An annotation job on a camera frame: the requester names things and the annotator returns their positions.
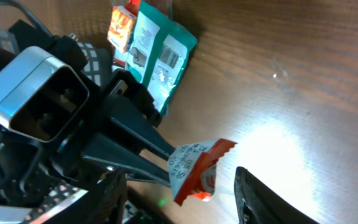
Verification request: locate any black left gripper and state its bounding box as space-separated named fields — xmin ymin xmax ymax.
xmin=0 ymin=70 xmax=174 ymax=193

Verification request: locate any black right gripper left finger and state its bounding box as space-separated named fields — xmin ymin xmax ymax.
xmin=35 ymin=170 xmax=127 ymax=224

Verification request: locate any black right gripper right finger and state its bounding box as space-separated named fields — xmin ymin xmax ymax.
xmin=234 ymin=167 xmax=317 ymax=224

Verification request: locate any red snack stick packet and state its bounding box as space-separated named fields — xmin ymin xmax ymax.
xmin=167 ymin=139 xmax=237 ymax=206

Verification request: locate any green packaged item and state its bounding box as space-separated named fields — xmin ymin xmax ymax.
xmin=127 ymin=1 xmax=198 ymax=115

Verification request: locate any orange tissue pack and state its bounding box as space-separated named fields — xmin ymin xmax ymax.
xmin=107 ymin=6 xmax=137 ymax=53

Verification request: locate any red packaged item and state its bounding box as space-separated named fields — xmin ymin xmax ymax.
xmin=110 ymin=0 xmax=146 ymax=71

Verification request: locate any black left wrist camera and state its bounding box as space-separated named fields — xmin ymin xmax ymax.
xmin=0 ymin=46 xmax=90 ymax=142

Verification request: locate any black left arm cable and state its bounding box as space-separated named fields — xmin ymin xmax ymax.
xmin=0 ymin=0 xmax=54 ymax=38

